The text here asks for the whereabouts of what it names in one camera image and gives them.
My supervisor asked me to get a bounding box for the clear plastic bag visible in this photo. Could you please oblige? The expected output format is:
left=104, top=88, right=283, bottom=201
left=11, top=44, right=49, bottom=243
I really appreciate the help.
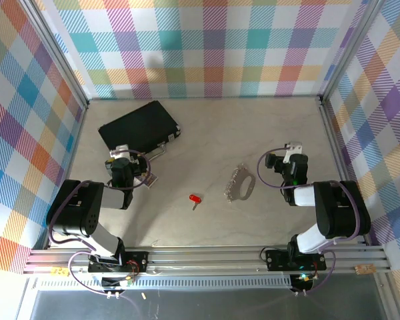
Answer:
left=223, top=162, right=257, bottom=203

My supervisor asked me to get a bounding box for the purple-bordered picture card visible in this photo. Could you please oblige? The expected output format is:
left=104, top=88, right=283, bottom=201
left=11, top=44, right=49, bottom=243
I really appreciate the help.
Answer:
left=135, top=173, right=159, bottom=190

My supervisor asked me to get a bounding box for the small brown circuit board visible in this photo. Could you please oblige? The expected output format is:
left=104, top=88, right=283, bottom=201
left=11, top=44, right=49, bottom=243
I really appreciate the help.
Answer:
left=354, top=263, right=377, bottom=275

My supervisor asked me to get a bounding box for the grey metal plate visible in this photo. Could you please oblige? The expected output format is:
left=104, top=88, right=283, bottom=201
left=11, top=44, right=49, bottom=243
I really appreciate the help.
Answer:
left=29, top=289, right=387, bottom=320

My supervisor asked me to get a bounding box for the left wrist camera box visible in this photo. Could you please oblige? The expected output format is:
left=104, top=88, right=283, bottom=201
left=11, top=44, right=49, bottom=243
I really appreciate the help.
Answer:
left=109, top=145, right=133, bottom=161

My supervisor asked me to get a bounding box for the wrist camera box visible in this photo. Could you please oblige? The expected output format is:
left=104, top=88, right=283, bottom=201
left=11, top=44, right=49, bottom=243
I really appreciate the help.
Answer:
left=109, top=145, right=133, bottom=161
left=265, top=141, right=303, bottom=169

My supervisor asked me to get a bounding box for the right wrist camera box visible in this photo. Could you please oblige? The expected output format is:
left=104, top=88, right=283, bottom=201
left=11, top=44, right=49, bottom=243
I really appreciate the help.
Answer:
left=265, top=141, right=303, bottom=169

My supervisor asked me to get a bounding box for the black briefcase with metal handle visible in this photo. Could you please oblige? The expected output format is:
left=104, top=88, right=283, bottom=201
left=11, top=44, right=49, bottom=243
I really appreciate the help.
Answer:
left=98, top=99, right=183, bottom=165

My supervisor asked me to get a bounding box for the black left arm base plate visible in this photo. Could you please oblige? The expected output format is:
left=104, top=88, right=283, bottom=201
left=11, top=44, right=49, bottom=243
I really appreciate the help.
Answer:
left=88, top=251, right=150, bottom=273

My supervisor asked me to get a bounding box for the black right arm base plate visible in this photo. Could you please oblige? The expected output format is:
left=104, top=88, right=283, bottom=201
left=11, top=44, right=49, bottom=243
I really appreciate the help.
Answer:
left=265, top=248, right=327, bottom=271

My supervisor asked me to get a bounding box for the aluminium frame rail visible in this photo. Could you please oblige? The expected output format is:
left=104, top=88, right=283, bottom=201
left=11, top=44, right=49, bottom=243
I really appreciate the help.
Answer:
left=23, top=245, right=393, bottom=277

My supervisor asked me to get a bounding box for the aluminium frame post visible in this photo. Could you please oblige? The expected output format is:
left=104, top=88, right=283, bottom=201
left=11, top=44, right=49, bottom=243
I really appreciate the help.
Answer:
left=318, top=0, right=389, bottom=103
left=19, top=0, right=90, bottom=109

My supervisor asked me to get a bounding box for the white slotted cable duct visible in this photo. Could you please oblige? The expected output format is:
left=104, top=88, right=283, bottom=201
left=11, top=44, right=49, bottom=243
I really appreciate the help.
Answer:
left=36, top=275, right=293, bottom=291

